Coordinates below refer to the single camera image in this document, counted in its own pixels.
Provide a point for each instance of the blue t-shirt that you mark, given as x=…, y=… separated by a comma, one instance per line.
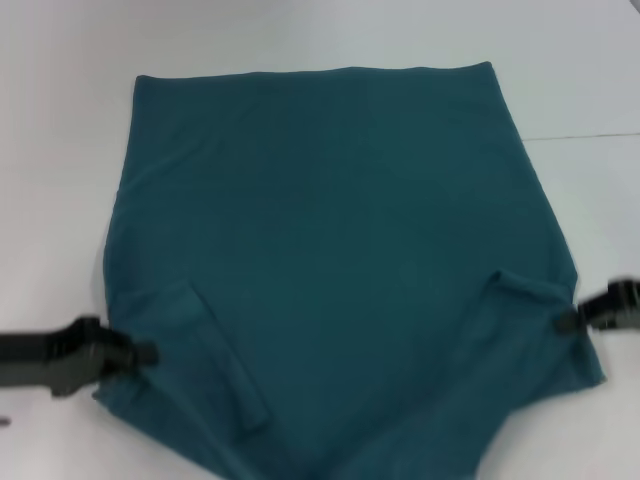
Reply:
x=340, y=225

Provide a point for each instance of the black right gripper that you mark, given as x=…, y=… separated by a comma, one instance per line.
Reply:
x=612, y=305

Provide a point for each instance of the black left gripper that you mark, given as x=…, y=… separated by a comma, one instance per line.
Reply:
x=60, y=355

